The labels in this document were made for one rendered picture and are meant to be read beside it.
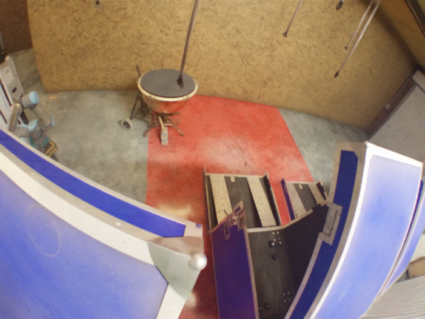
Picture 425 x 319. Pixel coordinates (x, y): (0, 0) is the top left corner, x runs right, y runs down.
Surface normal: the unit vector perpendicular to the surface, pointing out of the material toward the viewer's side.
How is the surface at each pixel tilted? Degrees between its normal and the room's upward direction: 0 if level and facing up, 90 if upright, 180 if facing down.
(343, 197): 90
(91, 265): 38
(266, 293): 0
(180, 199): 0
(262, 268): 0
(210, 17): 90
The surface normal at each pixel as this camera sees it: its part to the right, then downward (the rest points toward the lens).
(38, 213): 0.06, 0.00
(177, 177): 0.25, -0.58
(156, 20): 0.15, 0.81
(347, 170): -0.96, -0.07
